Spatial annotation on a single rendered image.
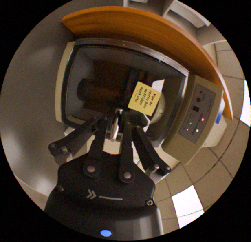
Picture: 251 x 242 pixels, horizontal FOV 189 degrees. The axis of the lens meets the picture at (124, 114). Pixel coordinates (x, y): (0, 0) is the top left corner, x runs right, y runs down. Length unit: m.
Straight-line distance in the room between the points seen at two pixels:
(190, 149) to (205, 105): 0.16
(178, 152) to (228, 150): 1.21
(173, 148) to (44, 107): 0.49
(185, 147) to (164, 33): 0.37
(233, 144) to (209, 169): 0.51
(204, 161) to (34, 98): 1.77
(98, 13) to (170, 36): 0.20
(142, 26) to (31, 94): 0.35
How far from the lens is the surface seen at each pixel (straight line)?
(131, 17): 0.24
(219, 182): 1.56
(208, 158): 1.53
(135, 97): 0.21
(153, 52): 0.25
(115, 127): 0.18
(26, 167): 0.36
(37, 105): 0.30
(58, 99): 0.33
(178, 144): 0.32
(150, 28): 0.26
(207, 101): 0.31
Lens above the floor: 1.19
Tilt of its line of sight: 6 degrees up
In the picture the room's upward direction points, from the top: 105 degrees clockwise
